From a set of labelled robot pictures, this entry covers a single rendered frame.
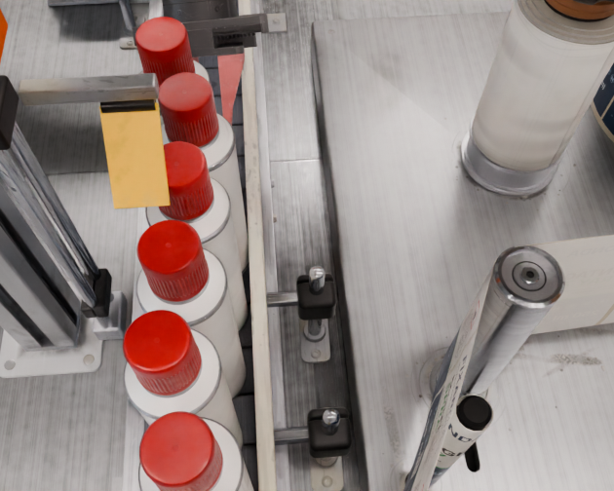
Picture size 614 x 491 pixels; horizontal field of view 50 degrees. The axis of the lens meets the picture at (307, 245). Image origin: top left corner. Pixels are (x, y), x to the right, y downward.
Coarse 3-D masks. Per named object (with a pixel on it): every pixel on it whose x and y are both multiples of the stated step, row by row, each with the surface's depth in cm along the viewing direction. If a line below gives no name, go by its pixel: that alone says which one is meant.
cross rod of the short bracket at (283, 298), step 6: (270, 294) 52; (276, 294) 52; (282, 294) 52; (288, 294) 52; (294, 294) 52; (270, 300) 52; (276, 300) 52; (282, 300) 52; (288, 300) 52; (294, 300) 52; (270, 306) 52; (276, 306) 52; (282, 306) 52
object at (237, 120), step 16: (208, 64) 68; (240, 80) 67; (240, 96) 66; (240, 112) 65; (240, 128) 64; (240, 144) 63; (240, 160) 62; (240, 176) 61; (240, 336) 53; (240, 400) 51; (240, 416) 50; (256, 448) 49; (256, 464) 48; (256, 480) 48
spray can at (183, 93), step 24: (168, 96) 39; (192, 96) 39; (168, 120) 40; (192, 120) 39; (216, 120) 41; (216, 144) 42; (216, 168) 42; (240, 192) 48; (240, 216) 50; (240, 240) 52
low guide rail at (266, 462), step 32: (256, 128) 60; (256, 160) 58; (256, 192) 56; (256, 224) 55; (256, 256) 53; (256, 288) 52; (256, 320) 50; (256, 352) 49; (256, 384) 48; (256, 416) 47
